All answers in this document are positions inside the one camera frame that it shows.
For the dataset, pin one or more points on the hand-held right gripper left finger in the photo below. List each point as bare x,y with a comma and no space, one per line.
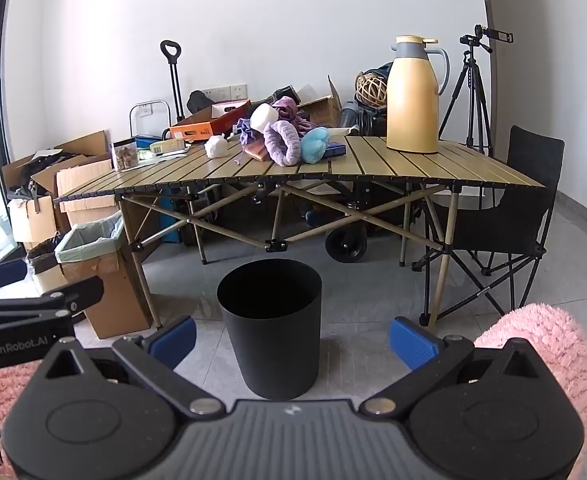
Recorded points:
176,341

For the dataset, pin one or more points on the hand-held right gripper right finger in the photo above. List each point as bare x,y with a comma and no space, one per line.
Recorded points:
413,342

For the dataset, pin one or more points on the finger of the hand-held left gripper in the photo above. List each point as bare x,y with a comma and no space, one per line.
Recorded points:
3,275
78,292

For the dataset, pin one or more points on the black waste bin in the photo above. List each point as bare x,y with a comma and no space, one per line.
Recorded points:
273,345

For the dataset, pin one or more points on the white tissue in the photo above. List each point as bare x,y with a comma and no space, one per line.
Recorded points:
217,147

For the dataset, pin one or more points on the brown wallet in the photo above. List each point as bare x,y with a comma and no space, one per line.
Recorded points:
258,152

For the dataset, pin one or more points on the blue tissue packet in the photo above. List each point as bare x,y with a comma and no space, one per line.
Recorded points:
337,150

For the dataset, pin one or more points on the blue fluffy toy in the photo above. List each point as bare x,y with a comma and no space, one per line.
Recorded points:
316,145

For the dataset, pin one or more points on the purple fluffy headband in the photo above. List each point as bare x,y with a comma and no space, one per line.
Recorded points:
283,142

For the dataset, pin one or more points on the white foam roll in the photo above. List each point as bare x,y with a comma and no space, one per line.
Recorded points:
264,117

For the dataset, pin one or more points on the mauve cloth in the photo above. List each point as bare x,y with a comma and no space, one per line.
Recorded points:
291,110

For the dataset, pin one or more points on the beige waste bin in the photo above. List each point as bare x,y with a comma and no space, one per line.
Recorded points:
48,280

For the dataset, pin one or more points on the brown cardboard box bin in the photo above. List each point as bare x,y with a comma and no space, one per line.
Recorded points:
118,295

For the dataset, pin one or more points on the black plastic bag liner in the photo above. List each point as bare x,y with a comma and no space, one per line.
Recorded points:
43,255

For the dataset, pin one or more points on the pale cardboard box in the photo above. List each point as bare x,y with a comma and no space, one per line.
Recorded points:
33,220

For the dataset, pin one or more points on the corrugated cardboard sheet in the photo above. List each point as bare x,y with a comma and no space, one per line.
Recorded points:
85,185

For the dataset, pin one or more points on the dark cloth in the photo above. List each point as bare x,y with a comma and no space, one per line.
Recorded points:
38,170

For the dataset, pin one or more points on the blue flat box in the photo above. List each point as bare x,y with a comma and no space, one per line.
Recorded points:
171,222

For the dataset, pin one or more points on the black wagon wheel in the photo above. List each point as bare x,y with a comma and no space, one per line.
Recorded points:
346,244

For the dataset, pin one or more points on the dark grey bag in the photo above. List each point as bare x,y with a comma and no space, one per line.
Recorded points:
203,220

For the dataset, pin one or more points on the clear jar of nuts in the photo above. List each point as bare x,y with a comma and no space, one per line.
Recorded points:
124,157

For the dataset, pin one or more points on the white paper sheet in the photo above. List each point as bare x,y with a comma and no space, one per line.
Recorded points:
148,162

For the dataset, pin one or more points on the large open cardboard box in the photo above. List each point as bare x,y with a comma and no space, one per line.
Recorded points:
85,145

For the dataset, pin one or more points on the blue plastic crate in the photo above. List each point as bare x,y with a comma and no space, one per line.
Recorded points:
148,141

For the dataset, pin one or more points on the yellow small box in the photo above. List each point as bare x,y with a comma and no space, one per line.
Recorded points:
168,147

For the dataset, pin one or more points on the olive folding table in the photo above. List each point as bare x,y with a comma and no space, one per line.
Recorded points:
423,165

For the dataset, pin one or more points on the orange cardboard box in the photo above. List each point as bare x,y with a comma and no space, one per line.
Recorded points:
193,130

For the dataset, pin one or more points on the black folding chair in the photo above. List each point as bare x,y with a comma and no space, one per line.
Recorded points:
528,160

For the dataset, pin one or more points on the small black bag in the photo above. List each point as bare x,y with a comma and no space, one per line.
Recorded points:
199,101

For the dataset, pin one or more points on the grey water bottle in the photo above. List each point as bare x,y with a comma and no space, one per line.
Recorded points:
350,114

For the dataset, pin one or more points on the yellow thermos jug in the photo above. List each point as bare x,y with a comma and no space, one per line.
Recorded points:
413,105

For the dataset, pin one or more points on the open brown cardboard box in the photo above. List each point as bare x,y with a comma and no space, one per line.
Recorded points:
323,110

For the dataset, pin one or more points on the wicker ball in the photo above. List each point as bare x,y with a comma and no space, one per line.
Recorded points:
372,90

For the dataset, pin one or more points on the dark brown bag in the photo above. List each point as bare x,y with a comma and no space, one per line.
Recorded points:
278,95

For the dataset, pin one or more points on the black tripod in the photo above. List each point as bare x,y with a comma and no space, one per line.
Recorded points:
469,67

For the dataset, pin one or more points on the chrome tube frame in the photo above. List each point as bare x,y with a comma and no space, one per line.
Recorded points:
132,120

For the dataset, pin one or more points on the white wall socket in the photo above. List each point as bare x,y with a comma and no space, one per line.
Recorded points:
146,110
211,93
239,92
223,93

